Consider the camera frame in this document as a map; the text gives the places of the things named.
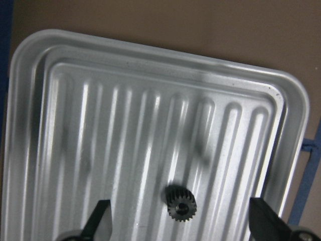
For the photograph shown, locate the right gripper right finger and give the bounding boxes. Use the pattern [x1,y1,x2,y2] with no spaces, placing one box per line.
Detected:
[249,197,296,240]

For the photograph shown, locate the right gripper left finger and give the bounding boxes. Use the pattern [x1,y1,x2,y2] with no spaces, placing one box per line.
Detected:
[80,200,112,240]

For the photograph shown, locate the black toothed gear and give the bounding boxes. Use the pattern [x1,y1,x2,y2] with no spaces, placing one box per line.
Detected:
[165,184,197,222]

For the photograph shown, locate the ribbed silver metal tray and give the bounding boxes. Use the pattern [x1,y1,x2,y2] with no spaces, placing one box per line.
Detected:
[1,30,309,240]

